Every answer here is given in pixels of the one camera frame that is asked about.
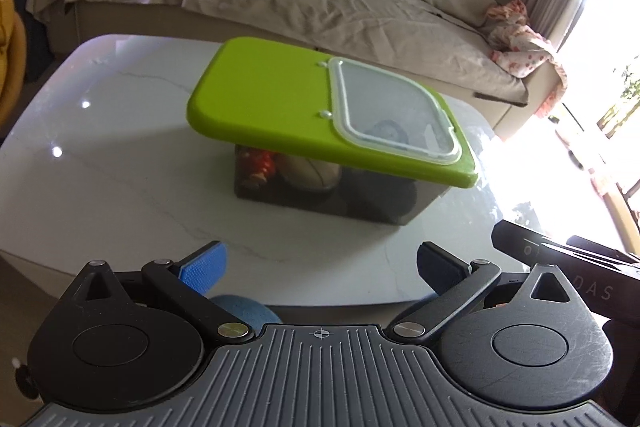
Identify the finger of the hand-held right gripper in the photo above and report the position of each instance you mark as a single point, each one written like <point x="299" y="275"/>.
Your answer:
<point x="525" y="244"/>

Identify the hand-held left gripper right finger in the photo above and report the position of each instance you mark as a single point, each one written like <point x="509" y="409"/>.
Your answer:
<point x="440" y="264"/>

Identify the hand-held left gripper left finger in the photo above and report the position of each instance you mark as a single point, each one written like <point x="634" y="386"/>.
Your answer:
<point x="205" y="264"/>

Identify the dark transparent storage box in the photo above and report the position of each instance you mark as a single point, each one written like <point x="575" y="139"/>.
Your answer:
<point x="380" y="207"/>

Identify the red figure toy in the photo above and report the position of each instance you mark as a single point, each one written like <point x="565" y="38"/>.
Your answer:
<point x="256" y="168"/>

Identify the beige ball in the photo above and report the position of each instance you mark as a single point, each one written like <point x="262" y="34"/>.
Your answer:
<point x="307" y="172"/>

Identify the green lid with clear flap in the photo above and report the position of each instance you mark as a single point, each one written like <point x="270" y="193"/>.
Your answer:
<point x="260" y="87"/>

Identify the white marble desktop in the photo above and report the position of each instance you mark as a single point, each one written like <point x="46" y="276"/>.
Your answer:
<point x="125" y="157"/>

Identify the blue round object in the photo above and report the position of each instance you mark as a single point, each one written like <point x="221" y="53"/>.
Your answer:
<point x="245" y="309"/>

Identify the pink floral cloth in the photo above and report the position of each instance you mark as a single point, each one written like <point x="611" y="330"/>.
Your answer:
<point x="520" y="47"/>

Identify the cream sofa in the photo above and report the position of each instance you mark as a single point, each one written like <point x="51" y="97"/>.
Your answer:
<point x="125" y="22"/>

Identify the yellow cushion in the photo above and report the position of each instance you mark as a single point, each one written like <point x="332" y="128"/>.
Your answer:
<point x="10" y="57"/>

